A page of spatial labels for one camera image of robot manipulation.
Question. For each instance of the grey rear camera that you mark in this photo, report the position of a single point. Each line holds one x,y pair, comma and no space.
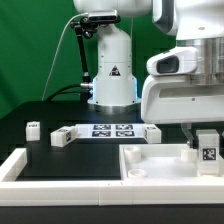
108,16

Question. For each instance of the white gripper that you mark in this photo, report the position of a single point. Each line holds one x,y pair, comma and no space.
173,99

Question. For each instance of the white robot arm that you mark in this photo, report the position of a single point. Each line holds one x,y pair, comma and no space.
198,26

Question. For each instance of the white fiducial tag sheet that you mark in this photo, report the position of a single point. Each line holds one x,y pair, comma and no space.
110,130

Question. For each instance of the white U-shaped fence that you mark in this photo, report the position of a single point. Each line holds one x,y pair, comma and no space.
133,191

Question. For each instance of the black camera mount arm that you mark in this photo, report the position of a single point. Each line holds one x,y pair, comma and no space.
83,31

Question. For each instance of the white square tabletop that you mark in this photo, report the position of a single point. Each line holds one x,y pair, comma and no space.
167,161

